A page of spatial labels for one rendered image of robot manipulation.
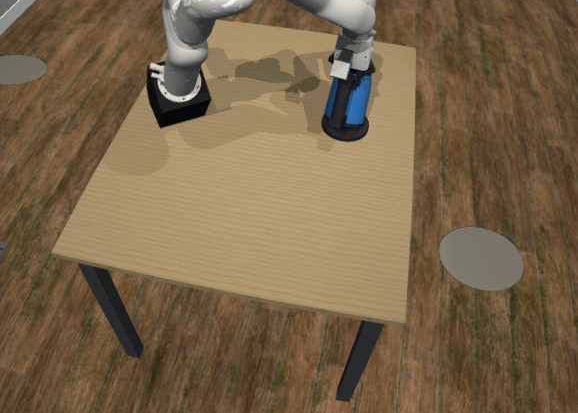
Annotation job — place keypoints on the black round disk with center stud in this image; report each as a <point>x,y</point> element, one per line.
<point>345,134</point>

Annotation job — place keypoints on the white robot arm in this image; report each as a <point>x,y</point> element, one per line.
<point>194,20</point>

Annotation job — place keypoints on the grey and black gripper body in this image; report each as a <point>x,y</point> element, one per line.
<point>363,51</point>

